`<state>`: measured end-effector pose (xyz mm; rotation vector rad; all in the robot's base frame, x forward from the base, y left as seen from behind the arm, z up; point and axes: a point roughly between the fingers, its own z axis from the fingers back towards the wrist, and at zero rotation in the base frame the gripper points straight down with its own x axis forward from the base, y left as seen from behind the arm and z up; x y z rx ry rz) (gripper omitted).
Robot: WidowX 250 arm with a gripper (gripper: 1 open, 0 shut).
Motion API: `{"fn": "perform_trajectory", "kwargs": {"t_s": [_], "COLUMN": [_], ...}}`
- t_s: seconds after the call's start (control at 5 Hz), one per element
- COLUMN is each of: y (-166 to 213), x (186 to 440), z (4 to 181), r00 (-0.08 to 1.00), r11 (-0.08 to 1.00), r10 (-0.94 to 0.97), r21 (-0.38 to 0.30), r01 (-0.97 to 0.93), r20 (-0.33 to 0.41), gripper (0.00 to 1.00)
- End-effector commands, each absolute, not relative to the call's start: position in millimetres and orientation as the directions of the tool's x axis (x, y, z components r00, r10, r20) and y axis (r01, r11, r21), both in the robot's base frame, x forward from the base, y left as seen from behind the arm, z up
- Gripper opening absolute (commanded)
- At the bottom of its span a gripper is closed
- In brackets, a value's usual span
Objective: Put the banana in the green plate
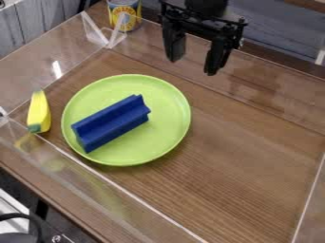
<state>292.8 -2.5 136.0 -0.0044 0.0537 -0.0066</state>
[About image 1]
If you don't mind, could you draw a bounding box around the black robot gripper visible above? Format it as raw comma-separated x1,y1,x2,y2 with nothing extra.
159,0,248,76

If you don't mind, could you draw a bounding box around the yellow toy banana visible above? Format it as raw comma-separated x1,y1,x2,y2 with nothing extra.
27,90,52,133

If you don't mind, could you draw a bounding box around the lime green plate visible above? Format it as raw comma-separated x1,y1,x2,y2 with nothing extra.
62,74,191,166

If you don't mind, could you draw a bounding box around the yellow labelled tin can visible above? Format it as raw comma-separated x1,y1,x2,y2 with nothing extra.
107,0,142,32

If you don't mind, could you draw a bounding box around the blue foam block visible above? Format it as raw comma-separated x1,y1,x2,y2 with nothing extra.
71,95,151,153

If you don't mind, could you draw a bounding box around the black cable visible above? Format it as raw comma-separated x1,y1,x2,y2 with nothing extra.
0,212,46,243

